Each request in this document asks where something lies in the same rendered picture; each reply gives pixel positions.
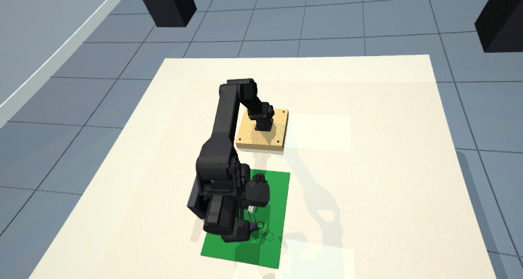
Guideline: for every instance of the green circuit board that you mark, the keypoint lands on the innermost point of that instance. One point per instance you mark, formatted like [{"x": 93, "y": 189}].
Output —
[{"x": 263, "y": 247}]

